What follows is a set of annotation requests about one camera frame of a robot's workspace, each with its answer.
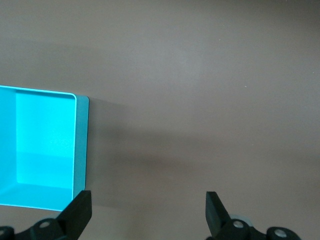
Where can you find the cyan plastic storage bin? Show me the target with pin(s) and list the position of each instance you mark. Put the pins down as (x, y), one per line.
(45, 140)

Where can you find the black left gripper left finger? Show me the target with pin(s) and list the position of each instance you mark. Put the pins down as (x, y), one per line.
(75, 215)

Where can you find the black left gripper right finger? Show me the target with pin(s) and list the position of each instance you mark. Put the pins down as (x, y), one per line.
(215, 215)

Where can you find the brown table cover sheet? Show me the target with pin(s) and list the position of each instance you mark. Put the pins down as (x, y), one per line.
(200, 100)

